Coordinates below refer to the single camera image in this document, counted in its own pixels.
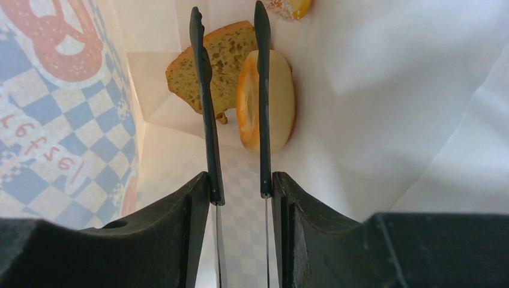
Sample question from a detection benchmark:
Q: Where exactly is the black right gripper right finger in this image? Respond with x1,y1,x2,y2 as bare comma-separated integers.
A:
254,1,508,287

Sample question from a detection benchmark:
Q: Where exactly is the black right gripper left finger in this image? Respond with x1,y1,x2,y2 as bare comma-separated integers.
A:
1,5,224,287

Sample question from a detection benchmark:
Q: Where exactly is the pale bagel fake bread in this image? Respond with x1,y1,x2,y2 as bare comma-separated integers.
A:
236,50,295,154

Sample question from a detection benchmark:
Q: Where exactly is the checkered paper bread bag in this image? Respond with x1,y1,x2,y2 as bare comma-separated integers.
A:
1,1,508,287

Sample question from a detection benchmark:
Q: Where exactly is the small orange fake bread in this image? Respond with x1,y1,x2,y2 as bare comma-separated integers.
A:
262,0,313,21

